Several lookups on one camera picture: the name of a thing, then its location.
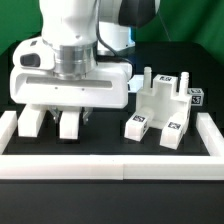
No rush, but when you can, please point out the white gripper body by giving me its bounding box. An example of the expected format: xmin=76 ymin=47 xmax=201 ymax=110
xmin=10 ymin=39 xmax=133 ymax=110

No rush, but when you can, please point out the white chair seat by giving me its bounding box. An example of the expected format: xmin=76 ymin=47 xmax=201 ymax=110
xmin=136 ymin=67 xmax=192 ymax=129

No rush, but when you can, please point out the white chair back frame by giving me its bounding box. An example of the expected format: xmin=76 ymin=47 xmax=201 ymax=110
xmin=18 ymin=105 xmax=80 ymax=140

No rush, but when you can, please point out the white marker base plate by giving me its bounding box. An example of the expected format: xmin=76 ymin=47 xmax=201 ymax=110
xmin=128 ymin=75 xmax=144 ymax=93

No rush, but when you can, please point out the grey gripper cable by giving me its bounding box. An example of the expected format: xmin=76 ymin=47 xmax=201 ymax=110
xmin=95 ymin=19 xmax=134 ymax=68

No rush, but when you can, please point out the white U-shaped fence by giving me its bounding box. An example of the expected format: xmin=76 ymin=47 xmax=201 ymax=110
xmin=0 ymin=111 xmax=224 ymax=180

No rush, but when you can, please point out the white tagged cube far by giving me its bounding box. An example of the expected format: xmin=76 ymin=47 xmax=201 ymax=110
xmin=188 ymin=88 xmax=204 ymax=106

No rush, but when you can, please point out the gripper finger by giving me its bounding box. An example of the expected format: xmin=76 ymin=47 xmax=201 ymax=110
xmin=48 ymin=106 xmax=61 ymax=123
xmin=82 ymin=107 xmax=93 ymax=125

